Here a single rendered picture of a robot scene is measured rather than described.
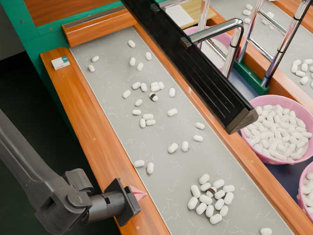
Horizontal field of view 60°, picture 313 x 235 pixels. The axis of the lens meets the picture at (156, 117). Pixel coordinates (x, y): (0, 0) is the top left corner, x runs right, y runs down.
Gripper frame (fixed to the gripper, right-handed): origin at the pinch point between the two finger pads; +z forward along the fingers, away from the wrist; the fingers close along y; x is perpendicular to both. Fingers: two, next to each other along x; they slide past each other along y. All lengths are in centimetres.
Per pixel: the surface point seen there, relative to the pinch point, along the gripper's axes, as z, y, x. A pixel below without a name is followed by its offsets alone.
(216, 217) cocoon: 15.4, -14.0, -5.9
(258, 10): 39, 33, -51
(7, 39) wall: 20, 159, 63
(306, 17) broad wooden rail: 83, 37, -62
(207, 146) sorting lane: 25.7, 6.2, -11.3
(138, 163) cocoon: 7.1, 11.3, 2.2
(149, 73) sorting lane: 25, 44, -10
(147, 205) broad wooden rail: 3.7, -1.7, 4.2
